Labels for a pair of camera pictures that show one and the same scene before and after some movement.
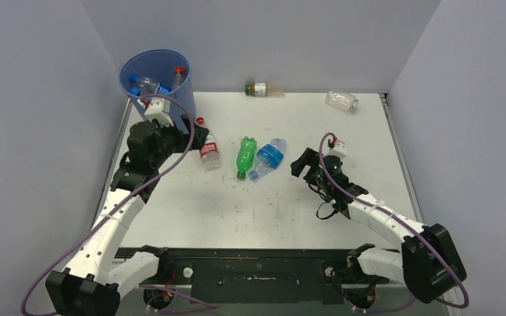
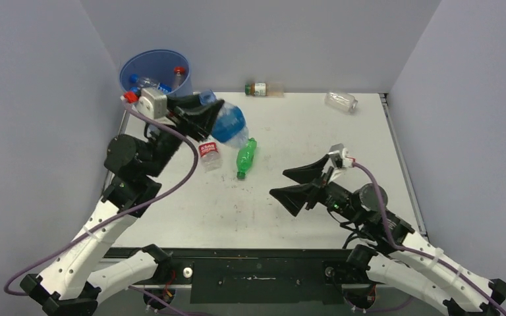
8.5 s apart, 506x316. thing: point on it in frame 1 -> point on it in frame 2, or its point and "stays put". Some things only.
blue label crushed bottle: [269, 157] -> [230, 126]
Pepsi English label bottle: [151, 85] stays put
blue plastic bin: [161, 74] stays put
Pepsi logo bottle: [136, 91] stays put
